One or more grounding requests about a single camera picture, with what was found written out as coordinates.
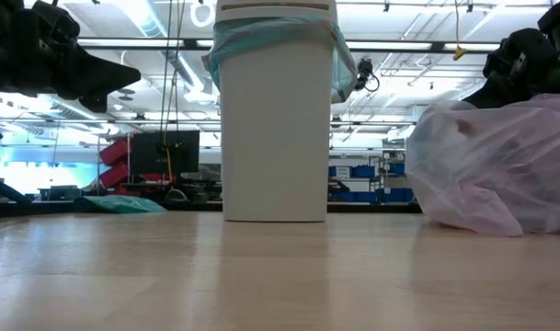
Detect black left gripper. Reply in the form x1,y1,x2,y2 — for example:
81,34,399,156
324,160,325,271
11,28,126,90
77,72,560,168
33,39,143,114

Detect black monitor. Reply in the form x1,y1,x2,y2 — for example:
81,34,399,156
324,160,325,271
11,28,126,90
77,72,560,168
130,130,200,177

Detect white plastic trash bin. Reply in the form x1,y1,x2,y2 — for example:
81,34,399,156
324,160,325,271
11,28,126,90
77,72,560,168
219,22,335,223

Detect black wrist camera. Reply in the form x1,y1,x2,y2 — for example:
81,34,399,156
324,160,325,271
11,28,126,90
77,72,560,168
30,0,81,45
484,28,545,77

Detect hanging black cords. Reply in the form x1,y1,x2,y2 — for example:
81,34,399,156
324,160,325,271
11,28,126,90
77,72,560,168
158,0,189,148

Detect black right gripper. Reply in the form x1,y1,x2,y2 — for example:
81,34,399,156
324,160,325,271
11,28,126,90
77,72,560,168
461,43,560,110

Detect black cable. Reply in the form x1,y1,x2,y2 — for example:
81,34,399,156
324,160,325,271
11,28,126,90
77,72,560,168
0,177,32,206

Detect white hanging ring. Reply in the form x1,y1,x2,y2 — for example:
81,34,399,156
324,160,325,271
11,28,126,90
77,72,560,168
190,2,216,29

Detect blue plastic bag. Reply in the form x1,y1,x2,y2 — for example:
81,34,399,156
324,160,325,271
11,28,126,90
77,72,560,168
201,16,359,105

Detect black ceiling camera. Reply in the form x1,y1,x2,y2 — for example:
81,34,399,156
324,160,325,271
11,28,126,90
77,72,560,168
356,57,381,93

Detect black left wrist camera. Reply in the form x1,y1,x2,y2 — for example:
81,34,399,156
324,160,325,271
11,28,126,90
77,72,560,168
30,0,81,45

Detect yellow hanging tag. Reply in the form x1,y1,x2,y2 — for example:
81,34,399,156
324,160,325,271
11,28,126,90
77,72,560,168
451,0,467,62

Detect white swing bin lid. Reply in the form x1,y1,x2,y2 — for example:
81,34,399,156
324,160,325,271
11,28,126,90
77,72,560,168
214,0,339,24

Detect pink trash bag blue rim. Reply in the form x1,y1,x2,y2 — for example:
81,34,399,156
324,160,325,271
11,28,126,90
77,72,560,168
404,94,560,238

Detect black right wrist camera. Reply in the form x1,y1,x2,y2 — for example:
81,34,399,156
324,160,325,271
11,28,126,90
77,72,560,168
484,28,545,77

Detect red stacked crates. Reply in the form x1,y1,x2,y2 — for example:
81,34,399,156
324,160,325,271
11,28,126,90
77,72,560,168
98,137,134,197

